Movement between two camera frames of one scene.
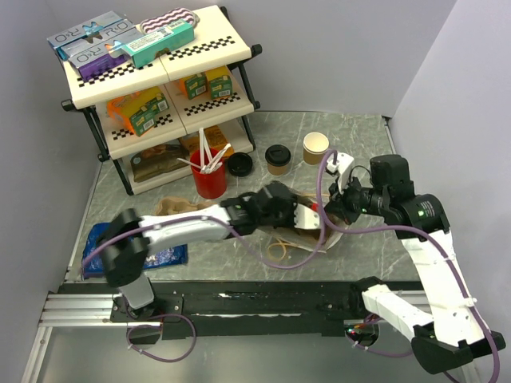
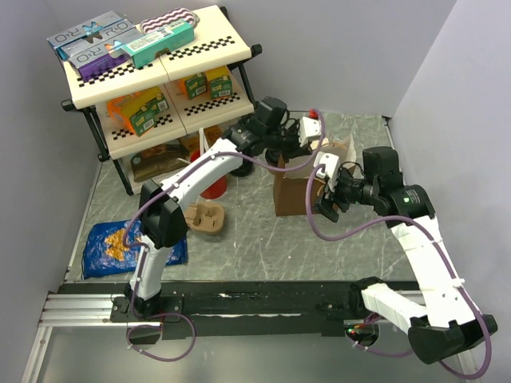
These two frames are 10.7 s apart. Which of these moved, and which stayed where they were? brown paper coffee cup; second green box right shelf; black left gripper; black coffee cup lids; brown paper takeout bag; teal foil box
Moved: brown paper takeout bag; black left gripper
Stayed: brown paper coffee cup; black coffee cup lids; teal foil box; second green box right shelf
